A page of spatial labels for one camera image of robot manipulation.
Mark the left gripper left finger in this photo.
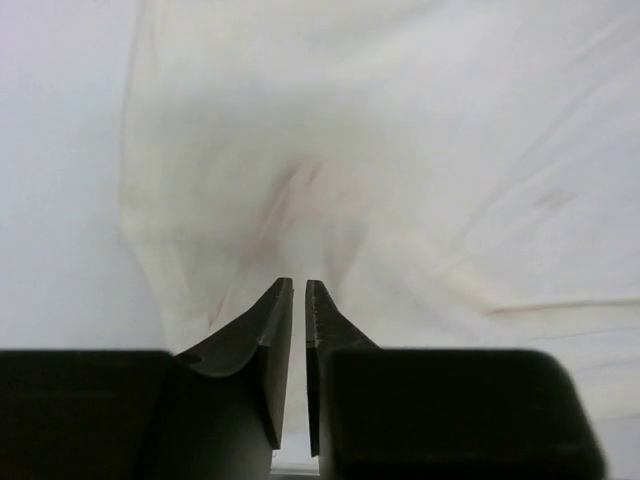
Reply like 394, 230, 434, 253
144, 278, 294, 479

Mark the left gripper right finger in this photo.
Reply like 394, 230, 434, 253
305, 280, 385, 479

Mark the white t shirt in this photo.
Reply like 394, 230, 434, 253
117, 0, 640, 426

